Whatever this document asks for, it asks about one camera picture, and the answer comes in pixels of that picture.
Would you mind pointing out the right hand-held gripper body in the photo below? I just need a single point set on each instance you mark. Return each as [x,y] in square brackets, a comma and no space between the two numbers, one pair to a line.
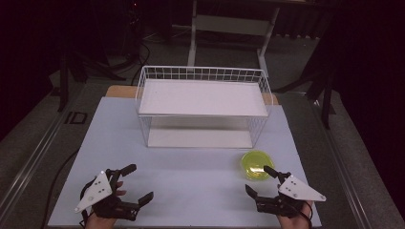
[288,197]

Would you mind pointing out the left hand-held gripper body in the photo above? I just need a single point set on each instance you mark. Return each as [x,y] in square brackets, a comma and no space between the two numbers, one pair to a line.
[101,193]

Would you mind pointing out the yellow-green plastic bowl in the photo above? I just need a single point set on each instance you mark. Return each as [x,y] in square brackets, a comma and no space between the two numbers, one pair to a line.
[257,164]

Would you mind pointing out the person's right hand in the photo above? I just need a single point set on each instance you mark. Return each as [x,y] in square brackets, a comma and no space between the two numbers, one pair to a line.
[294,219]

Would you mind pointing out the black metal stand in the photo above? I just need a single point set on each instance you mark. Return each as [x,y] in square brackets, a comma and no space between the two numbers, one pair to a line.
[65,73]
[323,92]

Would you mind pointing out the white metal table frame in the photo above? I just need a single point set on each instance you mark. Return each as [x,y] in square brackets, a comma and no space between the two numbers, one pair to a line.
[232,28]

